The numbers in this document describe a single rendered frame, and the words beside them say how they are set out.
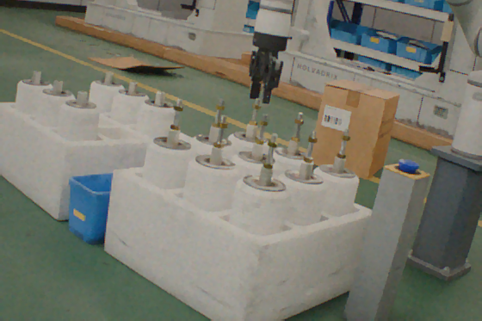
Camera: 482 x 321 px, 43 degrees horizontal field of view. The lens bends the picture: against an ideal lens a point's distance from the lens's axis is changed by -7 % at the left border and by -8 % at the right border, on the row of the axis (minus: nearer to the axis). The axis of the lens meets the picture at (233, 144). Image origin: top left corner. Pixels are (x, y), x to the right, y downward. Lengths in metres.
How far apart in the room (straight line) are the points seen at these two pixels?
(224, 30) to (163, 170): 3.34
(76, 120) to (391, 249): 0.74
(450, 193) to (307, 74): 2.31
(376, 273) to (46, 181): 0.77
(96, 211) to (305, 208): 0.44
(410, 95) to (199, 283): 2.36
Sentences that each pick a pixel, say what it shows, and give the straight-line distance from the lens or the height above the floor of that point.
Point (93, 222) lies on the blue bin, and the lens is 1.37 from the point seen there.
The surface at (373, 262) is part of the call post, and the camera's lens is 1.22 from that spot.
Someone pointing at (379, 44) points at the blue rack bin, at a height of 0.33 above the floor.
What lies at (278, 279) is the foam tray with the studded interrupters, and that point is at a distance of 1.14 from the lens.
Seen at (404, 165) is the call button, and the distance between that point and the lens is 1.18.
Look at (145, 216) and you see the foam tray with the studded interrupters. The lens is 1.24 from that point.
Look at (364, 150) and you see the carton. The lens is 2.35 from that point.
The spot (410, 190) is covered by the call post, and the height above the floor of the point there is 0.29.
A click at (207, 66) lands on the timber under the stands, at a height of 0.04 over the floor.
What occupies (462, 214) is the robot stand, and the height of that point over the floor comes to 0.17.
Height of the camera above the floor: 0.57
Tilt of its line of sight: 13 degrees down
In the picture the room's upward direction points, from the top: 11 degrees clockwise
